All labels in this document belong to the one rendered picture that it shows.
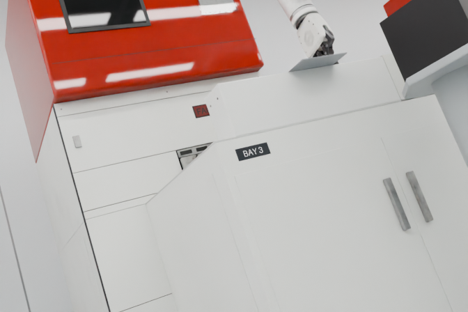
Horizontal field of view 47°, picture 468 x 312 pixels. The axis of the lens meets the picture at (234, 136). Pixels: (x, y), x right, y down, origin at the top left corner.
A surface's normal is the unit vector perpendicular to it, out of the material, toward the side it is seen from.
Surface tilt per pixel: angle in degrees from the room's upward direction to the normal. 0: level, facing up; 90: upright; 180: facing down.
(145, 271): 90
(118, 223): 90
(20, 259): 90
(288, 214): 90
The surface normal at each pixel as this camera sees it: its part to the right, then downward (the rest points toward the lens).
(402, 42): -0.79, 0.14
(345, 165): 0.40, -0.34
